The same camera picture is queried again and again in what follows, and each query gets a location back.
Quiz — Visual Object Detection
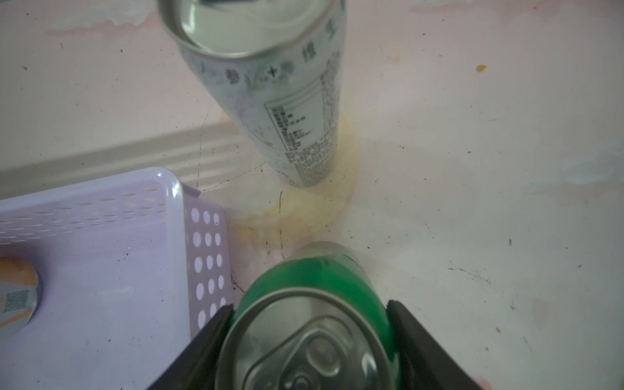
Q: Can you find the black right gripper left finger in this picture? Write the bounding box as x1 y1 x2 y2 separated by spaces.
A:
148 304 235 390

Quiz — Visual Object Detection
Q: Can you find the white energy can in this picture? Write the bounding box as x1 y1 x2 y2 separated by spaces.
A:
156 0 347 188

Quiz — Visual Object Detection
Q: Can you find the orange soda can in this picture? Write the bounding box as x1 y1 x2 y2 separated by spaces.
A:
0 257 41 341

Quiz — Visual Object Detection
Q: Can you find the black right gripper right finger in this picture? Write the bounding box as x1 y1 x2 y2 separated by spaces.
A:
386 300 482 390

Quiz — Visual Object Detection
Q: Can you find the green soda can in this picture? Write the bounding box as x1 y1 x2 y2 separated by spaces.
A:
215 241 401 389

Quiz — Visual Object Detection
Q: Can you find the lilac perforated plastic basket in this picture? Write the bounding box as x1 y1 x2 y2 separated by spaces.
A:
1 168 233 389

